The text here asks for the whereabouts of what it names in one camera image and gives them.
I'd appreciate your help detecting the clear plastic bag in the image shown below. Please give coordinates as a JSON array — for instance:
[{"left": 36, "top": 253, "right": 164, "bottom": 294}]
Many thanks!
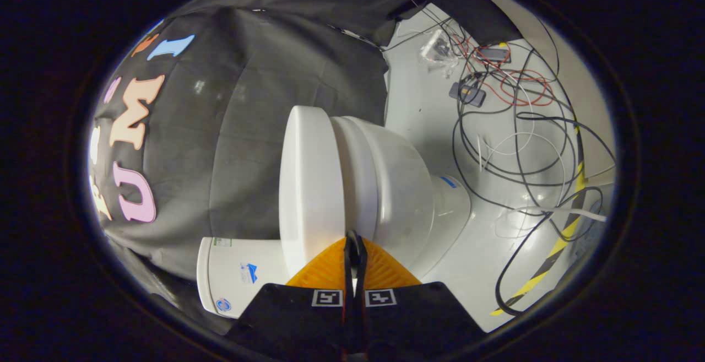
[{"left": 419, "top": 28, "right": 459, "bottom": 74}]

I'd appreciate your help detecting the red cable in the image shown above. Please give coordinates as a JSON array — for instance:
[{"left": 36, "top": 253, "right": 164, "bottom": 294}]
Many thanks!
[{"left": 456, "top": 34, "right": 556, "bottom": 108}]

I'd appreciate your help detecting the tangle of black cables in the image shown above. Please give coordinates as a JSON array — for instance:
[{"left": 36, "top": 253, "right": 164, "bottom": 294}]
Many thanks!
[{"left": 408, "top": 0, "right": 617, "bottom": 318}]

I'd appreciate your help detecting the black backdrop cloth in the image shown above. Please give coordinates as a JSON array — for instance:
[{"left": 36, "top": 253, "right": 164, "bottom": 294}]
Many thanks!
[{"left": 88, "top": 0, "right": 458, "bottom": 284}]

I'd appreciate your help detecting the white cable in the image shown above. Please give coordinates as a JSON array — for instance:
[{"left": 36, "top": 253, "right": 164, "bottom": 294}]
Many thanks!
[{"left": 476, "top": 129, "right": 608, "bottom": 239}]

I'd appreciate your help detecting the yellow black hazard tape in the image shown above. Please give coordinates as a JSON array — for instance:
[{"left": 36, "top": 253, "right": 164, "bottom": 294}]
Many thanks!
[{"left": 489, "top": 124, "right": 589, "bottom": 317}]

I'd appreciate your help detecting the white toilet seat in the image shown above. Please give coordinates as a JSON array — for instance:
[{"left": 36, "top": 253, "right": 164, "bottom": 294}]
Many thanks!
[{"left": 329, "top": 116, "right": 382, "bottom": 241}]

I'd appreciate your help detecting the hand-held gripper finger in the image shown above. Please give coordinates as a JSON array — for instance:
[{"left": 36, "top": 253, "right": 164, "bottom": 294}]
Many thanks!
[
  {"left": 352, "top": 230, "right": 489, "bottom": 362},
  {"left": 226, "top": 230, "right": 356, "bottom": 362}
]

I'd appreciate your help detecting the black power adapter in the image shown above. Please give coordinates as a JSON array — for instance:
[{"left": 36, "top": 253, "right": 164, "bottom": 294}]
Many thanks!
[{"left": 448, "top": 80, "right": 487, "bottom": 109}]

